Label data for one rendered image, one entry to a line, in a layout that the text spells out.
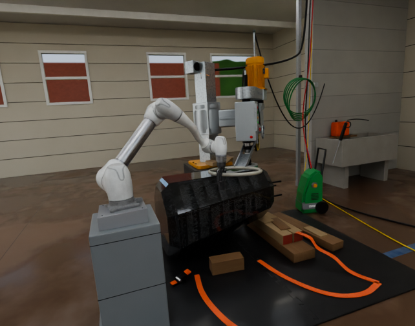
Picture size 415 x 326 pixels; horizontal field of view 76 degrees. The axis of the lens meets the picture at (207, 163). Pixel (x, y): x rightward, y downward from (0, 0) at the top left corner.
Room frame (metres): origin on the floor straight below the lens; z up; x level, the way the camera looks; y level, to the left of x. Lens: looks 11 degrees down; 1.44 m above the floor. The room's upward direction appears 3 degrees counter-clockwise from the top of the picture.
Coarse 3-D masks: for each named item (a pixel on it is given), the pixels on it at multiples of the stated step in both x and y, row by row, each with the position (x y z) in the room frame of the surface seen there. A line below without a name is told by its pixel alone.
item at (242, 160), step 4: (256, 140) 3.14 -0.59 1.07; (244, 144) 3.07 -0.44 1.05; (252, 148) 2.91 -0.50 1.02; (240, 152) 2.86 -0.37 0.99; (252, 152) 2.91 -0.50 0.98; (240, 156) 2.85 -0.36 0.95; (244, 156) 2.85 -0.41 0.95; (248, 156) 2.74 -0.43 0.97; (236, 160) 2.68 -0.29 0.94; (240, 160) 2.76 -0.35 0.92; (244, 160) 2.75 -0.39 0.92; (248, 160) 2.68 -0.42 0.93; (236, 164) 2.64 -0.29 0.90; (240, 164) 2.67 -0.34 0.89; (244, 164) 2.66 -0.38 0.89
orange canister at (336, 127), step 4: (336, 120) 4.93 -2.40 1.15; (332, 124) 4.96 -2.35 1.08; (336, 124) 4.88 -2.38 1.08; (340, 124) 4.88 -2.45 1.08; (348, 124) 4.95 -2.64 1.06; (332, 128) 4.96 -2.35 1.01; (336, 128) 4.88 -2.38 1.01; (340, 128) 4.88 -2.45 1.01; (348, 128) 4.95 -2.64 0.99; (332, 132) 4.96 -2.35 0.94; (336, 132) 4.88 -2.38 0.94; (340, 132) 4.88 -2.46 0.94; (348, 132) 4.95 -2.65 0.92; (332, 136) 4.89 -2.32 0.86; (336, 136) 4.86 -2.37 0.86; (344, 136) 4.87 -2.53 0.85; (348, 136) 4.91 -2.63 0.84; (352, 136) 4.94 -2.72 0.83
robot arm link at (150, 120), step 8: (152, 104) 2.03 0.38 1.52; (152, 112) 1.98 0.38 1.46; (144, 120) 1.98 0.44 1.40; (152, 120) 1.98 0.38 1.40; (160, 120) 2.01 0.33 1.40; (144, 128) 1.95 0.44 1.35; (152, 128) 1.99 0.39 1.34; (136, 136) 1.91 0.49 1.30; (144, 136) 1.94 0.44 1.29; (128, 144) 1.88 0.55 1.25; (136, 144) 1.90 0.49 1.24; (120, 152) 1.86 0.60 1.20; (128, 152) 1.86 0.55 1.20; (136, 152) 1.91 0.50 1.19; (112, 160) 1.80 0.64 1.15; (120, 160) 1.82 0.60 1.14; (128, 160) 1.85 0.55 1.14; (104, 168) 1.77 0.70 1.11; (96, 176) 1.79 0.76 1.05
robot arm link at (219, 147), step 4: (220, 136) 2.17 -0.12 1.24; (216, 140) 2.17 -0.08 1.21; (220, 140) 2.15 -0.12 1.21; (224, 140) 2.17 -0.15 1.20; (212, 144) 2.21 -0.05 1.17; (216, 144) 2.16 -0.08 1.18; (220, 144) 2.15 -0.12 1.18; (224, 144) 2.16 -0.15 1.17; (212, 148) 2.21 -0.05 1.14; (216, 148) 2.16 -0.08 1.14; (220, 148) 2.14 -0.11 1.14; (224, 148) 2.15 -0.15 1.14; (212, 152) 2.24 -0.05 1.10; (216, 152) 2.17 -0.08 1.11; (220, 152) 2.15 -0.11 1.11; (224, 152) 2.15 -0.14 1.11
